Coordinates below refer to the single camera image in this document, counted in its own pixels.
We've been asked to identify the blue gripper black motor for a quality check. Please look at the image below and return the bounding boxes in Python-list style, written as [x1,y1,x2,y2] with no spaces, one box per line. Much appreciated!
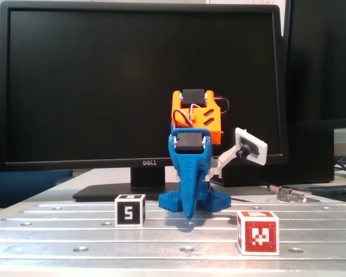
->
[168,128,213,222]

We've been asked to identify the black marker cube white edges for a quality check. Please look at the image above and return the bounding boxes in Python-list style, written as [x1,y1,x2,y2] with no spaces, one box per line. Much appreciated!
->
[114,194,146,228]

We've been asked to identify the red marker cube white edges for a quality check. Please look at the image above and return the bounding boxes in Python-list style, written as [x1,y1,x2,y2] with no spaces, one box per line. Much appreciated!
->
[236,209,280,256]

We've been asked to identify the small green circuit board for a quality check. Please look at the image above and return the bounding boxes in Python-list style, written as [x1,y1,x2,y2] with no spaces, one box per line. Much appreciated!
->
[276,186,321,203]

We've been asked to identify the black Dell monitor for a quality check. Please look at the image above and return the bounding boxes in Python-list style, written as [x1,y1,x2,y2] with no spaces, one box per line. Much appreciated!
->
[0,0,289,203]

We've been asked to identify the black monitor without logo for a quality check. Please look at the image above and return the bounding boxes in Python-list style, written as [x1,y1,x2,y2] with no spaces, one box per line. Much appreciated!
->
[283,0,346,129]

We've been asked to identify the small black camera module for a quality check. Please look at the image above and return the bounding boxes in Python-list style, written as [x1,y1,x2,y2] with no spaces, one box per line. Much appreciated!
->
[236,137,261,160]

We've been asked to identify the red white black servo cable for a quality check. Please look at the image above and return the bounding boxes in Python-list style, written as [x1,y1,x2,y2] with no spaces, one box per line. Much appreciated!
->
[214,96,230,115]
[172,103,197,128]

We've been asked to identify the white camera on arm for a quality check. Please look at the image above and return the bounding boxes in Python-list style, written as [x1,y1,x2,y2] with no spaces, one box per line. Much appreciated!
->
[209,128,268,181]

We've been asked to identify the slotted aluminium base plate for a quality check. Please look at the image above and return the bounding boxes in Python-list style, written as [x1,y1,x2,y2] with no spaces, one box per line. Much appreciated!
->
[0,201,346,271]

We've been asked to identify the black power cable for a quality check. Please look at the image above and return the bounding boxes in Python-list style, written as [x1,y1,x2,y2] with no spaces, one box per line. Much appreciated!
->
[307,186,346,196]

